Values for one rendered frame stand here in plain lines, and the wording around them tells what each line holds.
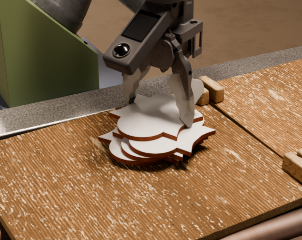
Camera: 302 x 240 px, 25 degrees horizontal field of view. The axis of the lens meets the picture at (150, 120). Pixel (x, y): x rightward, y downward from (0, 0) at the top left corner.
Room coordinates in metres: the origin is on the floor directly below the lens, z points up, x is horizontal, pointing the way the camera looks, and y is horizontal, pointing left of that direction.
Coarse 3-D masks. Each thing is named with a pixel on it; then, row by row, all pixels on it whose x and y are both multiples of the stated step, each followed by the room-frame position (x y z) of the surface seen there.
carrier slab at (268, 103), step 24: (264, 72) 1.14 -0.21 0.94; (288, 72) 1.14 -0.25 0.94; (240, 96) 1.05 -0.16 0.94; (264, 96) 1.05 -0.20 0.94; (288, 96) 1.05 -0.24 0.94; (240, 120) 0.97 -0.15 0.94; (264, 120) 0.97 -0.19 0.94; (288, 120) 0.97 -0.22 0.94; (264, 144) 0.90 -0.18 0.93; (288, 144) 0.90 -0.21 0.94
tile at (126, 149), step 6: (114, 132) 0.89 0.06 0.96; (120, 138) 0.89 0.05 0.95; (126, 138) 0.88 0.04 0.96; (204, 138) 0.88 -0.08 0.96; (126, 144) 0.86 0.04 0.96; (126, 150) 0.84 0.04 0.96; (132, 150) 0.84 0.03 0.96; (132, 156) 0.83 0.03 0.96; (138, 156) 0.83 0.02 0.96; (174, 156) 0.83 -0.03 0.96; (180, 156) 0.83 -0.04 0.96
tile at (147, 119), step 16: (144, 96) 0.98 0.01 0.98; (160, 96) 0.98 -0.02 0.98; (112, 112) 0.92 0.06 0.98; (128, 112) 0.92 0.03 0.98; (144, 112) 0.92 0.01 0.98; (160, 112) 0.92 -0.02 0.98; (176, 112) 0.92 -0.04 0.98; (128, 128) 0.88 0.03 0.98; (144, 128) 0.88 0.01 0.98; (160, 128) 0.88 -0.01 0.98; (176, 128) 0.88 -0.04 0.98
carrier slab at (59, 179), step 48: (0, 144) 0.90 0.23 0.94; (48, 144) 0.90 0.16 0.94; (96, 144) 0.90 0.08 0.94; (240, 144) 0.90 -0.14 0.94; (0, 192) 0.77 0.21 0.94; (48, 192) 0.77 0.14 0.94; (96, 192) 0.77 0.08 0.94; (144, 192) 0.77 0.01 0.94; (192, 192) 0.77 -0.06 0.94; (240, 192) 0.77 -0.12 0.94; (288, 192) 0.77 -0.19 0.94
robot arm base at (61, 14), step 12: (36, 0) 1.22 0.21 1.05; (48, 0) 1.21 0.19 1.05; (60, 0) 1.22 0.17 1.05; (72, 0) 1.23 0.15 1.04; (84, 0) 1.25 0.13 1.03; (48, 12) 1.21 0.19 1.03; (60, 12) 1.21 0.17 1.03; (72, 12) 1.23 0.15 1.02; (84, 12) 1.26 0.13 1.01; (72, 24) 1.23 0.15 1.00
